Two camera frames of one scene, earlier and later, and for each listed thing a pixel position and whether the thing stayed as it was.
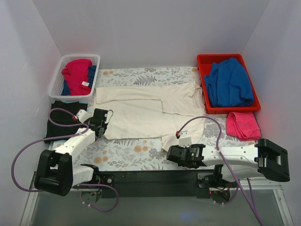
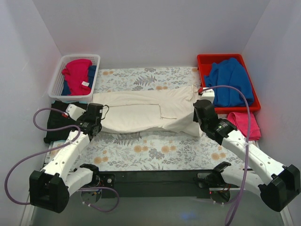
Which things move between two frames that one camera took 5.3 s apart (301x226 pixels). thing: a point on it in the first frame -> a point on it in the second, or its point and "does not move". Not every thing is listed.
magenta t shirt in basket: [76, 74] does not move
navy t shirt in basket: [91, 72] does not move
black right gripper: [179, 156] -> [202, 110]
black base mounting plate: [152, 184] does not move
